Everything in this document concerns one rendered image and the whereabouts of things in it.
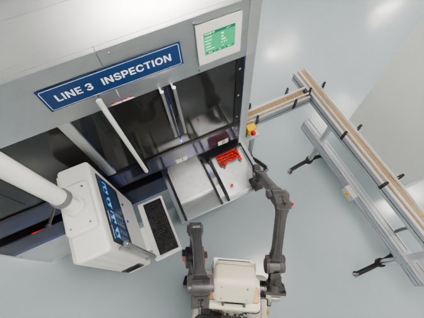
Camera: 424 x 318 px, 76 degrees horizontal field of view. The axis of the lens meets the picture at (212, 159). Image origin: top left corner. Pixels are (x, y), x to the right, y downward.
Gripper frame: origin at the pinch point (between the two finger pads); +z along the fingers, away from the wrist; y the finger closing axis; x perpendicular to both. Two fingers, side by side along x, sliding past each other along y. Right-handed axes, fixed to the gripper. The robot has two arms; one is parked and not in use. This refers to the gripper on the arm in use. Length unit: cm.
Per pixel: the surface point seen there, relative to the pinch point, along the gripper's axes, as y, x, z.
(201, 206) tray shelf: 4.2, 41.4, 2.2
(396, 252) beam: -84, -85, 39
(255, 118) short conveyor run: 52, -29, -4
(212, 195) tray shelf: 8.1, 30.5, 2.1
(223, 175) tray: 19.9, 16.6, 1.6
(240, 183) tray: 8.1, 7.4, 1.6
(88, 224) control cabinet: -3, 96, -68
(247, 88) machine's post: 39, -9, -64
